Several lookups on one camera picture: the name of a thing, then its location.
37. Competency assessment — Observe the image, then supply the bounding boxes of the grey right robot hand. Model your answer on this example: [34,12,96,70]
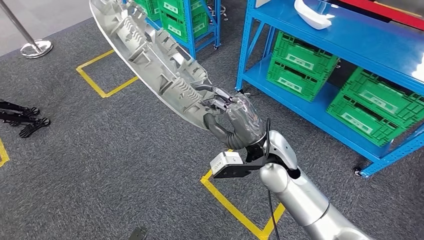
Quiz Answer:
[195,84,267,147]

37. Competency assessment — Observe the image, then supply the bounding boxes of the grey plastic wheel hubcap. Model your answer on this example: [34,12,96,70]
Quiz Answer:
[89,0,233,131]

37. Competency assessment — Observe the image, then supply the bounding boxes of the blue metal shelf rack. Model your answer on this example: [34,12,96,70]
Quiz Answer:
[130,0,222,61]
[235,0,424,180]

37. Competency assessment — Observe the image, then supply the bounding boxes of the black robot body part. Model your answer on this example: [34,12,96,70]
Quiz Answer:
[127,226,148,240]

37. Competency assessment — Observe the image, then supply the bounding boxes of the yellow floor tape square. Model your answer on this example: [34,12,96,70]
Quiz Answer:
[75,48,139,99]
[200,149,286,240]
[0,138,10,168]

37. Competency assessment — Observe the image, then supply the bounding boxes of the black round stool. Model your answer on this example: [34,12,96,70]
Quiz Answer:
[207,0,230,21]

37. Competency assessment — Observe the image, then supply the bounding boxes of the white plastic mirror cover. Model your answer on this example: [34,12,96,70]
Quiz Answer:
[294,0,335,31]

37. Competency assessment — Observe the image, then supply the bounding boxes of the red barrier tape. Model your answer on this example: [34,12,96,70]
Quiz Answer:
[331,0,424,31]

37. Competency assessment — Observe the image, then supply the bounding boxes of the humanoid robot with black legs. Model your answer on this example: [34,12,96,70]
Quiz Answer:
[0,98,52,139]

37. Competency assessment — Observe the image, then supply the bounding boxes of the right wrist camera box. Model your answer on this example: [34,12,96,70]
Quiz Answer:
[210,151,266,180]

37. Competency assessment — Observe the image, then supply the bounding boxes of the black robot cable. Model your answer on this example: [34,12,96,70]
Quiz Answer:
[265,188,282,240]

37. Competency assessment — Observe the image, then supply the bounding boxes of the chrome stanchion post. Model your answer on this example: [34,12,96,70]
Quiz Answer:
[0,0,54,60]

